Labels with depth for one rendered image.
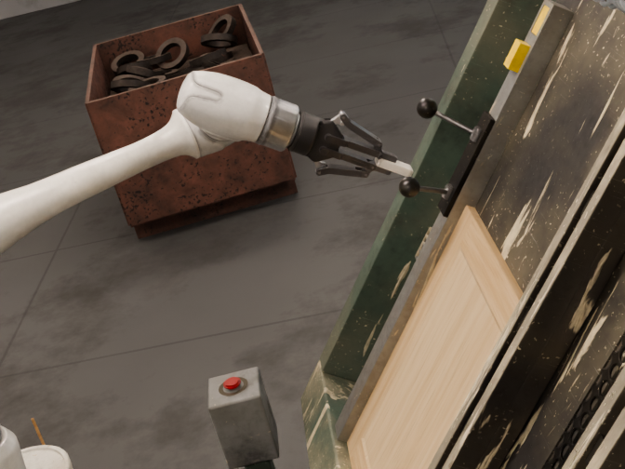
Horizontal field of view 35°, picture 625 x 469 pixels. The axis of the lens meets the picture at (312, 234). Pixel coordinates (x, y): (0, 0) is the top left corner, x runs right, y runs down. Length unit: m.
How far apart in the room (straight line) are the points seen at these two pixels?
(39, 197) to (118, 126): 3.36
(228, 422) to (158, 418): 1.70
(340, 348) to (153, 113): 2.98
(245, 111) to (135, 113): 3.31
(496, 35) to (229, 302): 2.75
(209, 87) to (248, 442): 0.89
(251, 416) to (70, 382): 2.21
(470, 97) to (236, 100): 0.52
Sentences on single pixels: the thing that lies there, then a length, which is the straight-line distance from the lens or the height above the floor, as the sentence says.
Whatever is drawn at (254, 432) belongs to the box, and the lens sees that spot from 2.27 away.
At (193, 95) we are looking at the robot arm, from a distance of 1.75.
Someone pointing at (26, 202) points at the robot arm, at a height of 1.60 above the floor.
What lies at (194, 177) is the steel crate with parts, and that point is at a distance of 5.16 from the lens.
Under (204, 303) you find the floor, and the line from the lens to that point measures 4.58.
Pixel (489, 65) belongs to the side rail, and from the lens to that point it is 2.02.
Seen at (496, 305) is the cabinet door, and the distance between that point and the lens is 1.61.
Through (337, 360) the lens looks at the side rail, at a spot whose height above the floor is 0.93.
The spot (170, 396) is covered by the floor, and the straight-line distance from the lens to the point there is 4.04.
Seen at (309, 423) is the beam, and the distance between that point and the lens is 2.25.
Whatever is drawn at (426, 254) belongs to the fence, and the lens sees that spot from 1.89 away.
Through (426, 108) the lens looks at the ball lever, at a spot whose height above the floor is 1.53.
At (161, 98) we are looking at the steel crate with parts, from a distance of 5.02.
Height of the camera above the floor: 2.18
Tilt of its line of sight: 26 degrees down
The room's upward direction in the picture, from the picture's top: 15 degrees counter-clockwise
